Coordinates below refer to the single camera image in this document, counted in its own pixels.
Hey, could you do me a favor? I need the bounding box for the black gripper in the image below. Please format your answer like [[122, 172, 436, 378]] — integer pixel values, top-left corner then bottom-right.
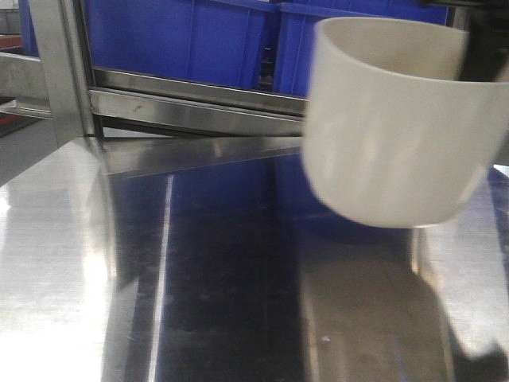
[[418, 1, 508, 82]]

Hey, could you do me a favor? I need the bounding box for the blue crate right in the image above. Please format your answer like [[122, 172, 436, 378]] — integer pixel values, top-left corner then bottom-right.
[[273, 1, 449, 96]]

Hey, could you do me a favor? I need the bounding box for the blue crate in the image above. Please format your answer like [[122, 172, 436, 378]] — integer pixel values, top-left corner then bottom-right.
[[18, 0, 40, 57], [273, 1, 449, 96], [84, 1, 276, 89]]

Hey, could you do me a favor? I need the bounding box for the blue crate far left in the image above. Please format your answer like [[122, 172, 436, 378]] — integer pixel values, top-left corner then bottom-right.
[[18, 0, 40, 57]]

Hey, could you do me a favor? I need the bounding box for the steel shelf frame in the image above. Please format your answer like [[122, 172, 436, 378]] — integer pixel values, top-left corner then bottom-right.
[[0, 0, 315, 149]]

